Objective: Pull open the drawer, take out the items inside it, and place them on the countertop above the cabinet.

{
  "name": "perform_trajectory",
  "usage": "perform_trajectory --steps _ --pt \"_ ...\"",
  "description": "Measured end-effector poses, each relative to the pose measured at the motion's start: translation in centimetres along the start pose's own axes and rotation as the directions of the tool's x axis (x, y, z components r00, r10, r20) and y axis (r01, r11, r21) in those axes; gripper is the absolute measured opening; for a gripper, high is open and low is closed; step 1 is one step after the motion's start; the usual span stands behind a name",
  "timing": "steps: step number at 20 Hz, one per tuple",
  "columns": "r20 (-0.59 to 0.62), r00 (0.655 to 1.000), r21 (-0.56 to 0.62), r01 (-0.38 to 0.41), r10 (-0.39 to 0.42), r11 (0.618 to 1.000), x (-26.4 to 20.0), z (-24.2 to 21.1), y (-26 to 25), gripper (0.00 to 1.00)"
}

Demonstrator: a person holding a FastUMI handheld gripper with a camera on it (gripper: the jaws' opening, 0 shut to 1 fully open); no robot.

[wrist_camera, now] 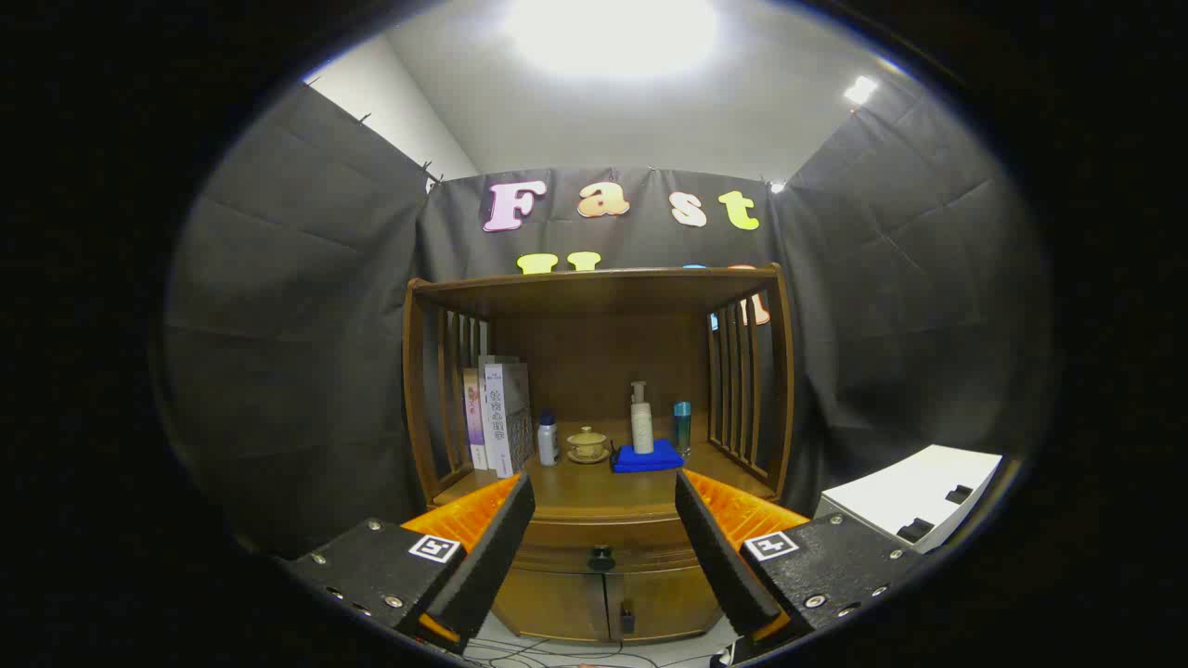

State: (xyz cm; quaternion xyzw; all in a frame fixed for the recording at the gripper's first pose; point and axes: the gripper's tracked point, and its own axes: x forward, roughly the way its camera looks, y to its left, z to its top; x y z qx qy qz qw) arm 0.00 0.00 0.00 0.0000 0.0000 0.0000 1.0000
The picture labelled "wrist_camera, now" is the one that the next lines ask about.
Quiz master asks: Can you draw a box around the large ceiling light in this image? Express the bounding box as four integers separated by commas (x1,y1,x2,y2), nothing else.
506,0,720,80

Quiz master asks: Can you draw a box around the wooden cabinet door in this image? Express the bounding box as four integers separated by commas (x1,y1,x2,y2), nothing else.
605,564,723,643
492,566,611,643

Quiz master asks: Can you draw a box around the brown wooden cabinet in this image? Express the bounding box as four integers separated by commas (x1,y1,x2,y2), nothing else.
402,263,797,646

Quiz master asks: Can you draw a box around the wooden countertop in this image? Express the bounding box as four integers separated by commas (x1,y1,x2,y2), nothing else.
433,422,779,522

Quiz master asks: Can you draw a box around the brown wooden drawer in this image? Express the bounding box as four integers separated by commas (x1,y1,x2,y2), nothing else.
512,516,699,574

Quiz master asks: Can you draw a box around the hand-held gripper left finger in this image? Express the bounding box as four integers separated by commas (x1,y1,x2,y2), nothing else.
278,471,536,655

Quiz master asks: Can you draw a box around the blue folded cloth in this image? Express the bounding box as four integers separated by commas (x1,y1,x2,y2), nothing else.
612,439,685,474

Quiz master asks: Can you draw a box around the pink book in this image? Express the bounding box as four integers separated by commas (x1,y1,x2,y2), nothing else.
462,368,488,470

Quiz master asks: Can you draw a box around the thick white book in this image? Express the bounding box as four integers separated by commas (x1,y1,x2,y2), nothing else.
483,362,535,479

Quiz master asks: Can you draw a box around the white pump bottle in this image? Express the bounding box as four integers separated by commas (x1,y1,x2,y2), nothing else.
630,380,654,456

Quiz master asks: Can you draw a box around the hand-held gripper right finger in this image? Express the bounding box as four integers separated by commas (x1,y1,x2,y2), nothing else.
675,469,924,662

